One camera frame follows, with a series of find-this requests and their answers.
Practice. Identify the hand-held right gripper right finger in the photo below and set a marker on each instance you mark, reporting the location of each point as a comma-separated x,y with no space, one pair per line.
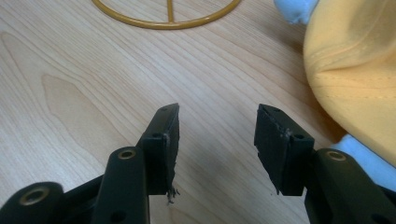
281,155

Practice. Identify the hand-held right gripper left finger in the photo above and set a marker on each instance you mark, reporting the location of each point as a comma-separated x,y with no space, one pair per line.
162,155

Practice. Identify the yellow and blue cap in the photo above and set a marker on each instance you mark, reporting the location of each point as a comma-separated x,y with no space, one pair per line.
355,77

